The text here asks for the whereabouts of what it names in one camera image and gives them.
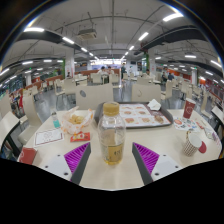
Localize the white red-patterned paper cup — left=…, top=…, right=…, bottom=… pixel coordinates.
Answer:
left=182, top=129, right=203, bottom=158

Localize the tall red paper cup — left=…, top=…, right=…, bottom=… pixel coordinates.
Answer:
left=182, top=97, right=198, bottom=120

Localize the white cafeteria table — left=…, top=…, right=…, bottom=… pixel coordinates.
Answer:
left=0, top=110, right=21, bottom=153
left=210, top=105, right=224, bottom=133

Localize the ceiling air conditioner unit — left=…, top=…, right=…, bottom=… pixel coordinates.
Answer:
left=77, top=28, right=98, bottom=42

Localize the person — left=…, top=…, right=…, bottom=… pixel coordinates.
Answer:
left=160, top=68, right=169, bottom=84
left=97, top=65, right=108, bottom=79

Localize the white paper card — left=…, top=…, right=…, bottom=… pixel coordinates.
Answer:
left=33, top=128, right=65, bottom=148

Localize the clear bottle with yellow drink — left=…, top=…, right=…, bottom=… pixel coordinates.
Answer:
left=97, top=101, right=127, bottom=166

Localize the red sauce packet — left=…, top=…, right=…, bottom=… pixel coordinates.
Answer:
left=69, top=131, right=92, bottom=143

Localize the crumpled white napkin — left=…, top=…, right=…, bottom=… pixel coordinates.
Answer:
left=146, top=98, right=163, bottom=112

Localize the beige cafeteria chair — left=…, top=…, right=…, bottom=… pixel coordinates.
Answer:
left=18, top=94, right=44, bottom=145
left=130, top=83, right=162, bottom=103
left=75, top=83, right=114, bottom=111

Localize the small red box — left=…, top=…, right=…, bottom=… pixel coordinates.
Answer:
left=18, top=146, right=38, bottom=166

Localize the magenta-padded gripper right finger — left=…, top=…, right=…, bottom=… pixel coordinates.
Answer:
left=131, top=142, right=184, bottom=186

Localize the brown food tray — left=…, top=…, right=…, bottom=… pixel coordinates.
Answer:
left=94, top=102, right=174, bottom=129

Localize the colourful printed flyer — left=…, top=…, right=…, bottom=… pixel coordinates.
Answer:
left=172, top=116, right=201, bottom=132

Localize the clear plastic bag with food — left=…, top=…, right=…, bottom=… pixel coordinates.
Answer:
left=60, top=106, right=95, bottom=135

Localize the group of beige chairs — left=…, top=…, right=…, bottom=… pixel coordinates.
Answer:
left=19, top=71, right=214, bottom=111

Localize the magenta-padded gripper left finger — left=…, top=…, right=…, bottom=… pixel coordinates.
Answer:
left=42, top=142, right=92, bottom=186

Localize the group of ceiling lights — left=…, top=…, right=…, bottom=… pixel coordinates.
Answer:
left=0, top=11, right=224, bottom=84

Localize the small clear sanitizer bottle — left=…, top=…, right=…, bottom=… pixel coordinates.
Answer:
left=50, top=109, right=62, bottom=130

